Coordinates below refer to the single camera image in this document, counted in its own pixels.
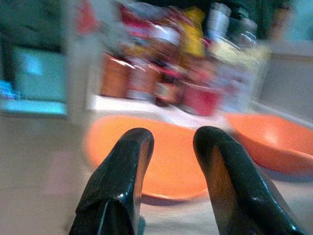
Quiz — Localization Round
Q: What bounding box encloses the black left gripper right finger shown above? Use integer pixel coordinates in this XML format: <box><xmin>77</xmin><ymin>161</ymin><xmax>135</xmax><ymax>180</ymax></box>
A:
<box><xmin>193</xmin><ymin>125</ymin><xmax>305</xmax><ymax>235</ymax></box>

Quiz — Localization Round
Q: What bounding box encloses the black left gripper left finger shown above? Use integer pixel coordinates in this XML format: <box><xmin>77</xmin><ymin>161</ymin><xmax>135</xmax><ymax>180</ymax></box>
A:
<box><xmin>67</xmin><ymin>127</ymin><xmax>155</xmax><ymax>235</ymax></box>

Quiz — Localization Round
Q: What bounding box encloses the orange bowl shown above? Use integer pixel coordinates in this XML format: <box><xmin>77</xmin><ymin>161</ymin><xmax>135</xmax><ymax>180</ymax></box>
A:
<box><xmin>225</xmin><ymin>113</ymin><xmax>313</xmax><ymax>175</ymax></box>

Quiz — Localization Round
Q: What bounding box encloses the orange plate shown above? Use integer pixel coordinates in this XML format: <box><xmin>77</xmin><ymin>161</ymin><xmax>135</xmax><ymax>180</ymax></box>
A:
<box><xmin>84</xmin><ymin>115</ymin><xmax>211</xmax><ymax>202</ymax></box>

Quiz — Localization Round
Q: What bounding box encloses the white tray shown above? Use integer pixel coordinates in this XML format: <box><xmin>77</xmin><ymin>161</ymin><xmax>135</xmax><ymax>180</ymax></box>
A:
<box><xmin>85</xmin><ymin>94</ymin><xmax>230</xmax><ymax>123</ymax></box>

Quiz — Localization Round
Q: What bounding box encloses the red cup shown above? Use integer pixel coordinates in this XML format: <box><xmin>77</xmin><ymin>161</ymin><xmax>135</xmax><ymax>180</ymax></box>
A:
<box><xmin>182</xmin><ymin>82</ymin><xmax>221</xmax><ymax>116</ymax></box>

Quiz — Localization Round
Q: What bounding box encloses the dark brown sauce bottle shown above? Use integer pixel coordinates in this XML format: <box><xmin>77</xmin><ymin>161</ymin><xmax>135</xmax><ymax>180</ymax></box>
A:
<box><xmin>154</xmin><ymin>70</ymin><xmax>180</xmax><ymax>107</ymax></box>

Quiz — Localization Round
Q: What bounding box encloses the orange jar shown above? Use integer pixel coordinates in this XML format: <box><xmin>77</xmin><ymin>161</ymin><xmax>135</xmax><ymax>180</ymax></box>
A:
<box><xmin>99</xmin><ymin>52</ymin><xmax>130</xmax><ymax>98</ymax></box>

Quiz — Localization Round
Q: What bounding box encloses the yellow packet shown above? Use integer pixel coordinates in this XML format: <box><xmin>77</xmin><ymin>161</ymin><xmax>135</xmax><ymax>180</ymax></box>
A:
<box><xmin>179</xmin><ymin>6</ymin><xmax>208</xmax><ymax>59</ymax></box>

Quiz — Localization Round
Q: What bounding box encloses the silver metal canister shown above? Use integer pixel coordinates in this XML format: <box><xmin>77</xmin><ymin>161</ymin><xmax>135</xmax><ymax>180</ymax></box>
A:
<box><xmin>205</xmin><ymin>2</ymin><xmax>232</xmax><ymax>44</ymax></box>

